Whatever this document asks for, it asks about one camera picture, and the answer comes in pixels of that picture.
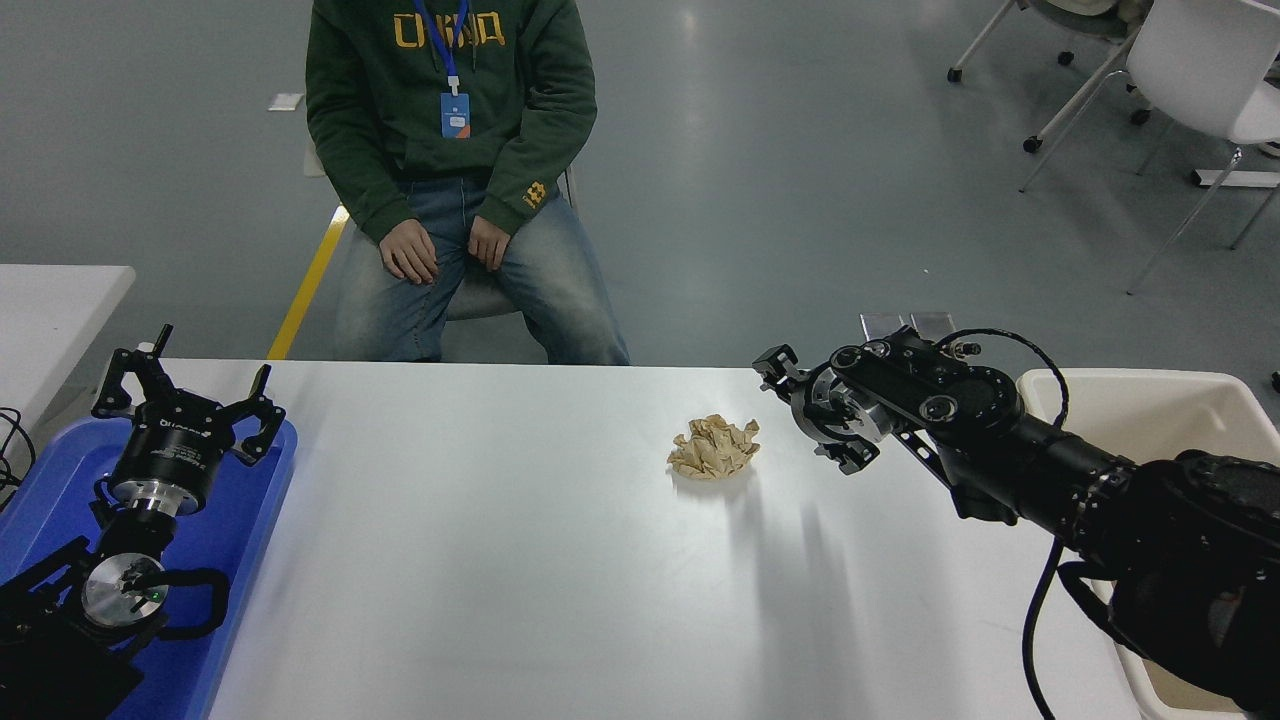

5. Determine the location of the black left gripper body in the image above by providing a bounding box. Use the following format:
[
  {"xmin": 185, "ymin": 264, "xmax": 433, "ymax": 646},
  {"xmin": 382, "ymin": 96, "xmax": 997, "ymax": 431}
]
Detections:
[{"xmin": 113, "ymin": 408, "xmax": 241, "ymax": 496}]

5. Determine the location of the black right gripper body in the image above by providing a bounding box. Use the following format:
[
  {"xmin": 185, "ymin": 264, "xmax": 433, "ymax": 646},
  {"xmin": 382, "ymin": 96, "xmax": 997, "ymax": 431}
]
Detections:
[{"xmin": 790, "ymin": 364, "xmax": 851, "ymax": 446}]

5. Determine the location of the tan paper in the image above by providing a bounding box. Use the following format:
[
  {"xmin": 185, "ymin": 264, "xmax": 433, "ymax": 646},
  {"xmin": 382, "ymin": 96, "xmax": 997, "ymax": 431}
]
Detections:
[{"xmin": 667, "ymin": 414, "xmax": 761, "ymax": 482}]

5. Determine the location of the person's right hand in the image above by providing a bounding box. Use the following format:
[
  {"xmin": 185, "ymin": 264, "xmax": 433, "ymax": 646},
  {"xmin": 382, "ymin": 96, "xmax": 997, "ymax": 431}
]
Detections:
[{"xmin": 380, "ymin": 219, "xmax": 440, "ymax": 287}]

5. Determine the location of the person's left hand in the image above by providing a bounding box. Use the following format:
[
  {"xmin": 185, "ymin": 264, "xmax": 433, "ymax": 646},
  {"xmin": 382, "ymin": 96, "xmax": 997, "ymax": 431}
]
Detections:
[{"xmin": 467, "ymin": 214, "xmax": 513, "ymax": 273}]

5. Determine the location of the blue plastic tray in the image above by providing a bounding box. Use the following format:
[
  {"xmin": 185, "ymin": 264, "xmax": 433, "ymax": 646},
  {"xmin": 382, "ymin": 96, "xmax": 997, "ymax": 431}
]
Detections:
[{"xmin": 0, "ymin": 415, "xmax": 299, "ymax": 720}]

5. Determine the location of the white side table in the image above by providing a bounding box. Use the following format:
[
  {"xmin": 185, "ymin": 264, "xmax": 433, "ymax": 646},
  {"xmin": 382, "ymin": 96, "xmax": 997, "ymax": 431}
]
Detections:
[{"xmin": 0, "ymin": 264, "xmax": 138, "ymax": 441}]

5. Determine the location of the yellow floor tape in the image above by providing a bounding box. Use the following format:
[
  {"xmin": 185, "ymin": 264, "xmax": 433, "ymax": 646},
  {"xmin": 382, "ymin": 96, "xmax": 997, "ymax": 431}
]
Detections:
[{"xmin": 268, "ymin": 205, "xmax": 351, "ymax": 361}]

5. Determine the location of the large pale plastic bin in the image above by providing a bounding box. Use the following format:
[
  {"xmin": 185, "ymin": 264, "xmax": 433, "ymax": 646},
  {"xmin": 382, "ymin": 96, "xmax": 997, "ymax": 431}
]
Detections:
[{"xmin": 1017, "ymin": 368, "xmax": 1280, "ymax": 720}]

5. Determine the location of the person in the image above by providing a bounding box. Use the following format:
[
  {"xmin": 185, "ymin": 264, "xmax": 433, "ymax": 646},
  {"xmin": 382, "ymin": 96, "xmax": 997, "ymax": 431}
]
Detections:
[{"xmin": 305, "ymin": 0, "xmax": 632, "ymax": 366}]

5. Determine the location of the rolling office chair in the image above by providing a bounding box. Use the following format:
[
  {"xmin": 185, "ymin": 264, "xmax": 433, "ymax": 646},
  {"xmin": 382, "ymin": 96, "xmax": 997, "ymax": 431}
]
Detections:
[{"xmin": 945, "ymin": 0, "xmax": 1151, "ymax": 154}]

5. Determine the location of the white shell chair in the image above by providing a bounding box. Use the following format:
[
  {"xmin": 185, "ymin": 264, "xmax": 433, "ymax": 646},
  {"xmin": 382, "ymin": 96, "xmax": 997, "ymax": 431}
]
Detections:
[{"xmin": 1018, "ymin": 0, "xmax": 1280, "ymax": 296}]

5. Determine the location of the black cable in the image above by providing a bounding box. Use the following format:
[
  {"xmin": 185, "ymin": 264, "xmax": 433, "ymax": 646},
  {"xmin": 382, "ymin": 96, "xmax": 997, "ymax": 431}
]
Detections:
[{"xmin": 0, "ymin": 405, "xmax": 39, "ymax": 501}]

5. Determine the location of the blue lanyard badge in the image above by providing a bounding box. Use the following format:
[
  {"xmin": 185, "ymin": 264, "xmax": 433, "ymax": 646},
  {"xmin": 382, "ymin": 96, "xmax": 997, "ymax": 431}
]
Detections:
[{"xmin": 413, "ymin": 0, "xmax": 473, "ymax": 141}]

